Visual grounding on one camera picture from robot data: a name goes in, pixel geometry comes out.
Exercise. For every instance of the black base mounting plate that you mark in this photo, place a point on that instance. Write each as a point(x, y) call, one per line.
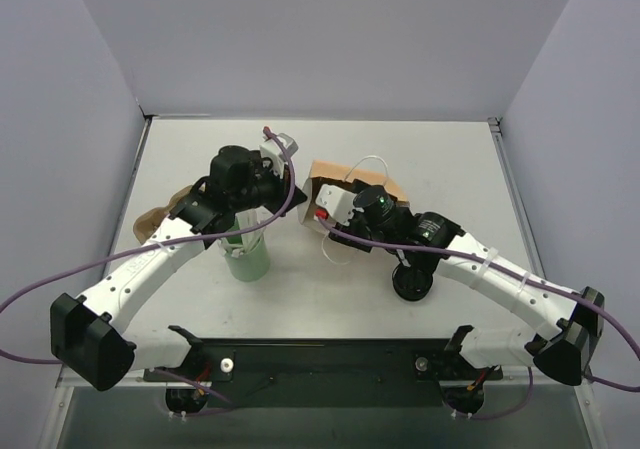
point(323, 373)

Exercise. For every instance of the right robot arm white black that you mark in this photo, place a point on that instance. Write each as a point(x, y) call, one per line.
point(563, 325)

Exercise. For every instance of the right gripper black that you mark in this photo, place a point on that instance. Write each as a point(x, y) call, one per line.
point(345, 227)

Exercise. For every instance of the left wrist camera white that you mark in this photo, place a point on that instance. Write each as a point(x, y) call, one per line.
point(276, 147)

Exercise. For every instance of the brown cardboard cup carrier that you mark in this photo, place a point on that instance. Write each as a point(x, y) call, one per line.
point(147, 223)

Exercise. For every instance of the black cup lid stack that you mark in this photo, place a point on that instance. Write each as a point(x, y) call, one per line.
point(411, 284)

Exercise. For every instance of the green straw holder cup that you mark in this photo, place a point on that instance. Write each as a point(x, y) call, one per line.
point(253, 266)

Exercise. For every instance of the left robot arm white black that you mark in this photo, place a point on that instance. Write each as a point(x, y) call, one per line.
point(88, 332)

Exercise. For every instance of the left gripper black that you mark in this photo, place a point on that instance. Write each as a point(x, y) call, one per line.
point(273, 189)

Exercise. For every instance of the brown paper takeout bag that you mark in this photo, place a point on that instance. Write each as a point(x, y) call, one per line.
point(371, 169)

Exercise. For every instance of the white wrapped straw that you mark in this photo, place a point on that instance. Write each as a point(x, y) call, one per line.
point(241, 245)

